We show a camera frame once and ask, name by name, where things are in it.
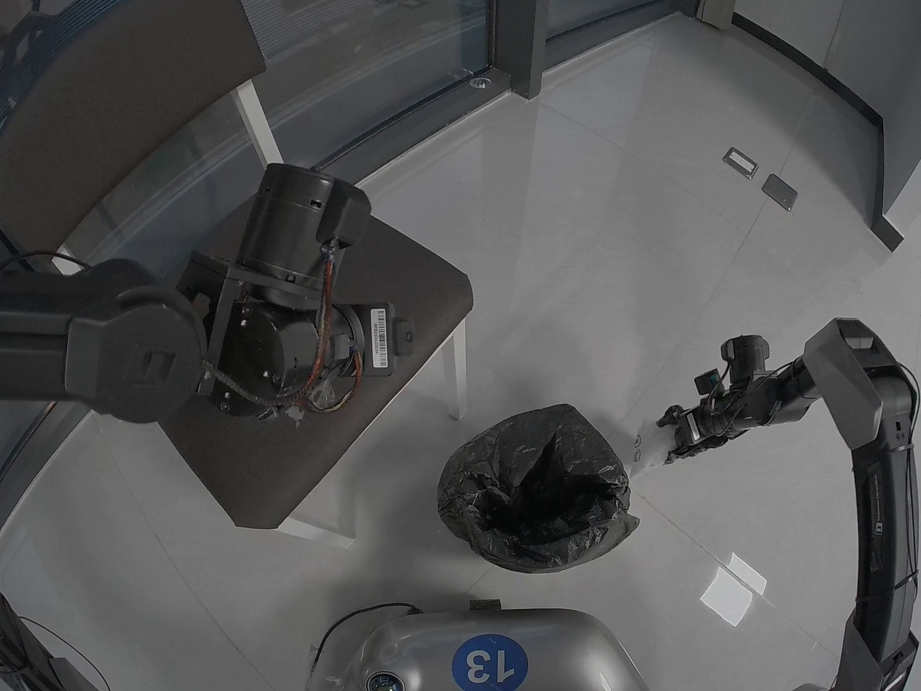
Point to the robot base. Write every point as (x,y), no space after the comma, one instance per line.
(561,645)

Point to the dark grey white-framed chair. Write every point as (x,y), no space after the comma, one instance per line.
(108,98)

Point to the black plastic bag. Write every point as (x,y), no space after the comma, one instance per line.
(532,458)

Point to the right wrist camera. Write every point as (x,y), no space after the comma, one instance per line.
(707,380)

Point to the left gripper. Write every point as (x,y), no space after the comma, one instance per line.
(381,339)

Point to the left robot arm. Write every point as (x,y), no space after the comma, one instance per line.
(129,342)

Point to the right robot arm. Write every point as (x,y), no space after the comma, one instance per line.
(849,386)

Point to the white printed wrapper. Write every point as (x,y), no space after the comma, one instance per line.
(647,450)

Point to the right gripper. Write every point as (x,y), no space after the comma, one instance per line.
(692,429)

